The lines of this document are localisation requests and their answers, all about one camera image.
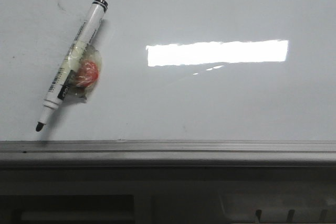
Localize white black whiteboard marker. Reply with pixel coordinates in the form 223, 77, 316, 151
36, 0, 108, 132

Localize white whiteboard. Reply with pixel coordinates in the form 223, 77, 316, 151
1, 0, 335, 141

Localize grey aluminium whiteboard tray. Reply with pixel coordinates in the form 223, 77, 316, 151
1, 140, 335, 168

